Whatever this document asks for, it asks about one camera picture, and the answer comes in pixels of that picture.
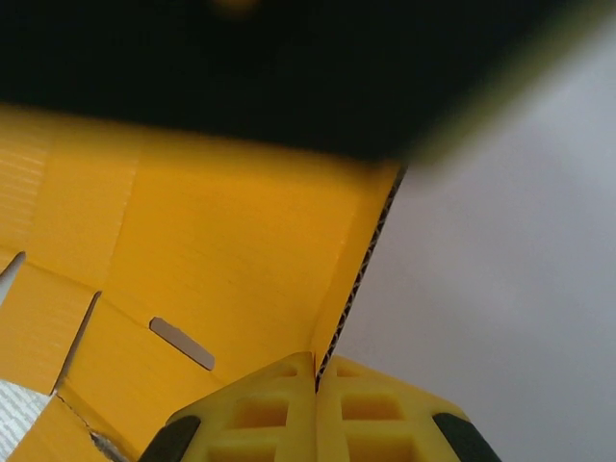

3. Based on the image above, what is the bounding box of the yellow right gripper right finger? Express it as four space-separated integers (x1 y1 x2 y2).
316 354 502 462

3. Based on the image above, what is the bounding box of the yellow corrugated cardboard box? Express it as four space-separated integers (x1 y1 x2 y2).
0 0 616 462

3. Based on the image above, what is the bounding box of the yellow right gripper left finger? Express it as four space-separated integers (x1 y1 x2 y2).
138 350 318 462

